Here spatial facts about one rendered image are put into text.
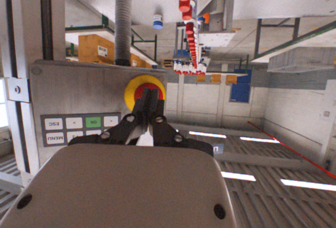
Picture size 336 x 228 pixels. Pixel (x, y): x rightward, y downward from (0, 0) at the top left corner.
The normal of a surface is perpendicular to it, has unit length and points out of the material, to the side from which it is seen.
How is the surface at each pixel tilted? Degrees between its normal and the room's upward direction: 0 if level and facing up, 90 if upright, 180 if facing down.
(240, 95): 90
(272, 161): 90
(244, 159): 90
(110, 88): 90
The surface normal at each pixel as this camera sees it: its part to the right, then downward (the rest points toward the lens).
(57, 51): 0.97, 0.08
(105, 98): 0.36, 0.15
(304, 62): -0.22, 0.13
